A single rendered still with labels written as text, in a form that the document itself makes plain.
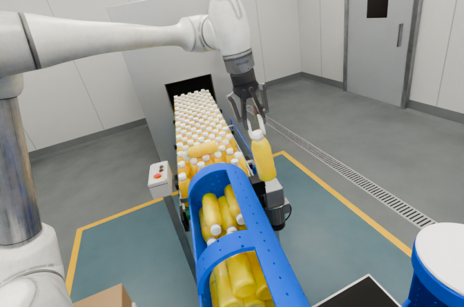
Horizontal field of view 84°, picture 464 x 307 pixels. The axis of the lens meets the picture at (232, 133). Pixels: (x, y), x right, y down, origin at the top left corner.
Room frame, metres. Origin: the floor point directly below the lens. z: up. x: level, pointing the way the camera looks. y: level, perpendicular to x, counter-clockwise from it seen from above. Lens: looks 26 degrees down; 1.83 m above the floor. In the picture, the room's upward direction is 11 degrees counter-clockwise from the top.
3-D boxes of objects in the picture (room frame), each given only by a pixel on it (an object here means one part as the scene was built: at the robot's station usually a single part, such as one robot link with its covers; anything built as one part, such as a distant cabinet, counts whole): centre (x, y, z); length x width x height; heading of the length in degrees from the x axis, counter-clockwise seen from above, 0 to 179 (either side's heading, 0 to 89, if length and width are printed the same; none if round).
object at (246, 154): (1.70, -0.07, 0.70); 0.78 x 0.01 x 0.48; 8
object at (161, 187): (1.20, 0.43, 1.05); 0.20 x 0.10 x 0.10; 8
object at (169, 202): (1.20, 0.43, 0.50); 0.04 x 0.04 x 1.00; 8
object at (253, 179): (1.11, -0.07, 0.95); 0.10 x 0.07 x 0.10; 98
